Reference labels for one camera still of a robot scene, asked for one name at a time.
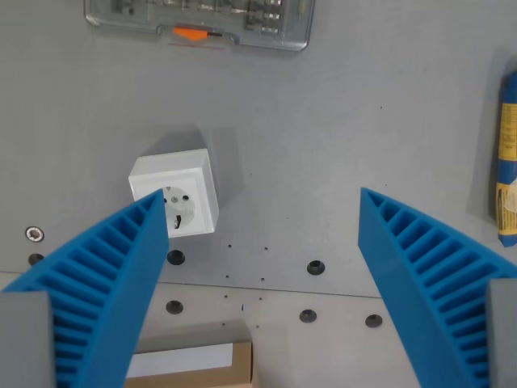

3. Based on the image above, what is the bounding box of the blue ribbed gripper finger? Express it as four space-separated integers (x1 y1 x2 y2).
0 188 170 388
357 186 517 388

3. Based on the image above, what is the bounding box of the blue and yellow cartridge tube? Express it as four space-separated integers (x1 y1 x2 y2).
494 57 517 249

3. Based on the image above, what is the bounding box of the brown cardboard box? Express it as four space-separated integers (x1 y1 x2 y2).
123 341 254 388

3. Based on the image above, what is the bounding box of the clear plastic bit set case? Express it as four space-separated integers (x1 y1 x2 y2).
83 0 317 53

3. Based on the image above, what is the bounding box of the white wall socket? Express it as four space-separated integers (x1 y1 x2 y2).
128 148 221 239

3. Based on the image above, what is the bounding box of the orange screwdriver handle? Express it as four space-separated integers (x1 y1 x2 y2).
172 27 223 42

